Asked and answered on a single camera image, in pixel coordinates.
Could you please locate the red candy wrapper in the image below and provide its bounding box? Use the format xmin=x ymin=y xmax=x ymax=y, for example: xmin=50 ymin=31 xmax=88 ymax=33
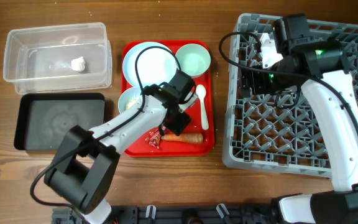
xmin=145 ymin=125 xmax=166 ymax=149

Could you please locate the white tissue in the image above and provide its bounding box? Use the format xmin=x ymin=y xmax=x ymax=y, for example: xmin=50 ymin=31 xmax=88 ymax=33
xmin=71 ymin=57 xmax=86 ymax=72

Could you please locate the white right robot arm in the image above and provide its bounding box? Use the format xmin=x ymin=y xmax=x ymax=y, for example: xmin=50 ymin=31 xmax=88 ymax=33
xmin=245 ymin=39 xmax=358 ymax=223

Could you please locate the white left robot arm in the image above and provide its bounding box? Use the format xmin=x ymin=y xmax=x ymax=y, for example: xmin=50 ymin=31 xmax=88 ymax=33
xmin=41 ymin=84 xmax=197 ymax=223

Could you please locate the grey dishwasher rack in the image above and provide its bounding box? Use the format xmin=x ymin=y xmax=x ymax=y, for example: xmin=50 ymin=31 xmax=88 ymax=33
xmin=223 ymin=13 xmax=358 ymax=178

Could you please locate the orange carrot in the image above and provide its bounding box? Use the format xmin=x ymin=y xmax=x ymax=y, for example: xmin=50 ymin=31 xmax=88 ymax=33
xmin=162 ymin=133 xmax=203 ymax=144

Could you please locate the white plastic spoon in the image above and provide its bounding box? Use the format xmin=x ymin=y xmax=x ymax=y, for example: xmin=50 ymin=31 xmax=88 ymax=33
xmin=196 ymin=85 xmax=209 ymax=130

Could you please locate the small bowl with food scraps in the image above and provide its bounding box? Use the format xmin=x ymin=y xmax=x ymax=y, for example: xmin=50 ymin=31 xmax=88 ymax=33
xmin=118 ymin=86 xmax=141 ymax=113

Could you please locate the large white plate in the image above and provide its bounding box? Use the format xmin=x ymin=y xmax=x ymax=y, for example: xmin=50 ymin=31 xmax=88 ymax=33
xmin=122 ymin=42 xmax=177 ymax=86

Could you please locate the red serving tray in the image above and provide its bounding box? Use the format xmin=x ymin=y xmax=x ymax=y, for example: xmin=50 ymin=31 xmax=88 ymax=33
xmin=121 ymin=40 xmax=215 ymax=157

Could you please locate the pale green bowl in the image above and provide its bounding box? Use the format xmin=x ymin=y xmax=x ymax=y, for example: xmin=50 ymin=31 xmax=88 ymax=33
xmin=175 ymin=44 xmax=211 ymax=78

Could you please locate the clear plastic bin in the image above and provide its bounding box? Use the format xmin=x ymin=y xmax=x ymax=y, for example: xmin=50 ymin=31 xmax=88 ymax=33
xmin=3 ymin=22 xmax=113 ymax=95

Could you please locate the black plastic tray bin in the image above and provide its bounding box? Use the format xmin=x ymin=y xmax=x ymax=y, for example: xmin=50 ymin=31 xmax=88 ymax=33
xmin=14 ymin=93 xmax=105 ymax=152

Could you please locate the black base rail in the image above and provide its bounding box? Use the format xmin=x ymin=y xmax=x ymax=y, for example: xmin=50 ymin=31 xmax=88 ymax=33
xmin=51 ymin=203 xmax=328 ymax=224

